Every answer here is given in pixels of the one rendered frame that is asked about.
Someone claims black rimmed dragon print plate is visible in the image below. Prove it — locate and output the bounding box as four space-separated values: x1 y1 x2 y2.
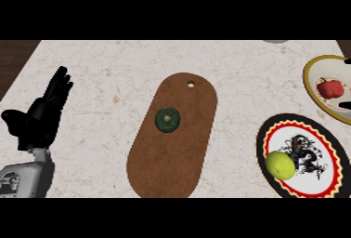
255 112 351 199

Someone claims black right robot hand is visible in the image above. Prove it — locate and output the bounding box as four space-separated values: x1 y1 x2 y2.
338 58 351 112

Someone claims brown wooden cutting board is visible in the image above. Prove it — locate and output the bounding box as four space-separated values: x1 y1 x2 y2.
127 72 220 199

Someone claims yellow green lime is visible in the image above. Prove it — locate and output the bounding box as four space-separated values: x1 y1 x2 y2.
262 150 298 181

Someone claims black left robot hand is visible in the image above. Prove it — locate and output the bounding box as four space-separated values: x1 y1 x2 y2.
0 65 75 152

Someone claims yellow rimmed white bowl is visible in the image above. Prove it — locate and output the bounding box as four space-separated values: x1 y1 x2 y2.
302 54 351 126

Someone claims dark green round squash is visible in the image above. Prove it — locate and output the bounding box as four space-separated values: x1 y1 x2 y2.
153 107 183 135

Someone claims grey round object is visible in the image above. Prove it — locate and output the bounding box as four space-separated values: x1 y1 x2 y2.
262 39 290 45

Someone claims red bell pepper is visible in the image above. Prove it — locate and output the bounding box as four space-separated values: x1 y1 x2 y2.
315 76 345 100

